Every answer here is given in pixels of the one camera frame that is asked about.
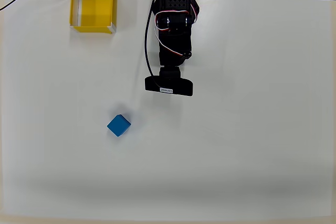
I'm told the blue cube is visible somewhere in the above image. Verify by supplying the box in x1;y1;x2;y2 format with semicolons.
106;114;132;138

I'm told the yellow open box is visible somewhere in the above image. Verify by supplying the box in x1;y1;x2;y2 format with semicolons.
69;0;118;34

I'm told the black camera cable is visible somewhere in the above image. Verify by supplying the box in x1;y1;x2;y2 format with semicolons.
144;0;162;89

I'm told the black bar-shaped camera with label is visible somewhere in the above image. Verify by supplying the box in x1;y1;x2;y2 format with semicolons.
144;75;194;97

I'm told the thin black table cable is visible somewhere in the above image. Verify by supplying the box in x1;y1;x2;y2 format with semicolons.
0;0;71;12

